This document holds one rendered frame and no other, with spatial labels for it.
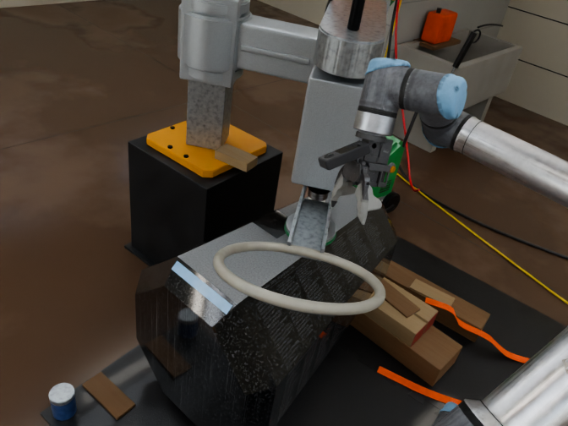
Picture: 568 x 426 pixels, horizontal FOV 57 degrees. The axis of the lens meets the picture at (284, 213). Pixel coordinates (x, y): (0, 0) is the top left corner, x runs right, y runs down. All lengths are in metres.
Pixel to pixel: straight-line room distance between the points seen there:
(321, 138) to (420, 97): 0.76
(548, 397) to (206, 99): 2.13
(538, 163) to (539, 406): 0.51
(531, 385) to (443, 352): 1.91
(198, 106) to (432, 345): 1.71
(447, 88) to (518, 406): 0.62
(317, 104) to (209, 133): 1.06
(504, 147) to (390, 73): 0.30
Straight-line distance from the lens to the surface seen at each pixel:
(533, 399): 0.99
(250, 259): 2.06
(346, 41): 1.72
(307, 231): 1.82
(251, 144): 2.90
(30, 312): 3.05
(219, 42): 2.51
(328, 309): 1.27
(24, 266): 3.32
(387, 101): 1.20
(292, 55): 2.50
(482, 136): 1.25
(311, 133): 1.87
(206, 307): 1.93
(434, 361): 2.83
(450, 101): 1.15
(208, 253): 2.07
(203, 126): 2.76
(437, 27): 5.08
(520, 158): 1.23
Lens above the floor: 2.15
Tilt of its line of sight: 35 degrees down
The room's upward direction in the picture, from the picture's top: 10 degrees clockwise
